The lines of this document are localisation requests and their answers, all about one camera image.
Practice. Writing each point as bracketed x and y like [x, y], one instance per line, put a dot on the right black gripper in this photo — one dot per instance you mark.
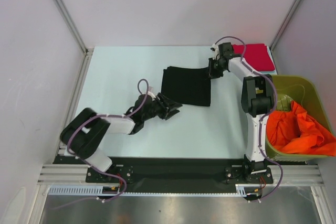
[212, 68]

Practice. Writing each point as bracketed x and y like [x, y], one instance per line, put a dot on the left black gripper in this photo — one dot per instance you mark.
[168, 103]

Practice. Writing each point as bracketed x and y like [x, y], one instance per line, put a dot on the black t shirt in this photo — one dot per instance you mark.
[187, 86]

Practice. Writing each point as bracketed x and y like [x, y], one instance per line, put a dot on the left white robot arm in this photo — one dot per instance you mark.
[85, 132]

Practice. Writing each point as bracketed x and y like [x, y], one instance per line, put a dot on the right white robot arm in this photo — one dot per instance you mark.
[257, 101]

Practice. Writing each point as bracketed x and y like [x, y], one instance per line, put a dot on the folded red t shirt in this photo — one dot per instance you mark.
[249, 54]

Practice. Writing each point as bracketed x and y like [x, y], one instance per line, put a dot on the olive green plastic basket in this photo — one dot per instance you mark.
[301, 90]

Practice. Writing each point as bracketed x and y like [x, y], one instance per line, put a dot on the orange t shirt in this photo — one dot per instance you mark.
[296, 132]

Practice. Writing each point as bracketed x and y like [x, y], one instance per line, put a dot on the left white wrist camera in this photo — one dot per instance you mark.
[151, 91]

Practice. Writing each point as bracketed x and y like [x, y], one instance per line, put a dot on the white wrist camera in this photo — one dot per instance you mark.
[151, 91]
[215, 50]

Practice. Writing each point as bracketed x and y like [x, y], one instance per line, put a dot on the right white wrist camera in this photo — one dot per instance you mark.
[215, 50]

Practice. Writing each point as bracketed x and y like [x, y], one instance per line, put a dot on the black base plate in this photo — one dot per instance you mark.
[176, 175]

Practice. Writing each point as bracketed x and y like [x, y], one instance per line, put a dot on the right aluminium corner post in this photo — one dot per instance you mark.
[285, 23]

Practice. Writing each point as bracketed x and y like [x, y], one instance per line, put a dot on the aluminium corner post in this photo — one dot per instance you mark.
[64, 12]
[285, 23]

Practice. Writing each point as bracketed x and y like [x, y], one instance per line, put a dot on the left aluminium corner post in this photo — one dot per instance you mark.
[64, 12]

